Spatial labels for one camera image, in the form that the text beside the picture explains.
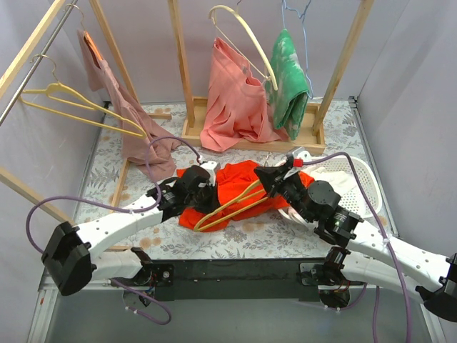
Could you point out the metal hanging rod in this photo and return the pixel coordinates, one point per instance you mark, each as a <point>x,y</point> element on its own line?
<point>32,64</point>

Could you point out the wooden rack with tray base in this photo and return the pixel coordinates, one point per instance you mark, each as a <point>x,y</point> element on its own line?
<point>311,135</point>

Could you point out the yellow hanger under pink garment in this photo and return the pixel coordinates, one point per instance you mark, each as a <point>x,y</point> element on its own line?
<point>64,94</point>

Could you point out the blue wire hanger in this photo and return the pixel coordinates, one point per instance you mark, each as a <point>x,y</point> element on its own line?
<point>302,17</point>

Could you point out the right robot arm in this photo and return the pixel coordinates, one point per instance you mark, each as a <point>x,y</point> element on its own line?
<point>432,276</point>

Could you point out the green white hanging cloth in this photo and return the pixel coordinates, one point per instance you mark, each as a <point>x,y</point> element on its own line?
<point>289,99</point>

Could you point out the black base bar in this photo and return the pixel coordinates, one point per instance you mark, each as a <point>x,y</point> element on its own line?
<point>290,278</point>

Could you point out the cream wooden hanger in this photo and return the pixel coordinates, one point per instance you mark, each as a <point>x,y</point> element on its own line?
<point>244,41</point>

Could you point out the yellow plastic hanger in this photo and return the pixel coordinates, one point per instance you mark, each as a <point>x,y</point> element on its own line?
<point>198,227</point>

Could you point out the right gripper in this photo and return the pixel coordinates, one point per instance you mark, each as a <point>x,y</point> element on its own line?
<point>280,182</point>

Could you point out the salmon pink pleated garment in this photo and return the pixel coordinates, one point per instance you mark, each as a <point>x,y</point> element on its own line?
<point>237,107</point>

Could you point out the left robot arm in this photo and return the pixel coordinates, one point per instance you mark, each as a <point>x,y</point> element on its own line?
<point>77,255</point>

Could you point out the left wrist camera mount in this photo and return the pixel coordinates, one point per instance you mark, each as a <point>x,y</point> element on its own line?
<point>212,167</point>

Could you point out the white plastic laundry basket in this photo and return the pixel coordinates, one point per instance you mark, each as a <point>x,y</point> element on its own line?
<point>365,181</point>

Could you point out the wooden side clothes rack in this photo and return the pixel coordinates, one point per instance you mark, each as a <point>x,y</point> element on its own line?
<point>41,147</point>

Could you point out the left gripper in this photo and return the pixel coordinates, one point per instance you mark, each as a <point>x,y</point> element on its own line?
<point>206,195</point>

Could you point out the dusty pink hanging garment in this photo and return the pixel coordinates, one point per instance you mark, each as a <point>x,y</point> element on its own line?
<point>152,153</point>

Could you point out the orange t-shirt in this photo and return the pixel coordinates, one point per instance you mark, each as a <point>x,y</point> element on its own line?
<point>231,182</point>

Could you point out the white cloth in basket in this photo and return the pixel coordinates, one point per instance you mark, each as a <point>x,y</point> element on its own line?
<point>343,184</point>

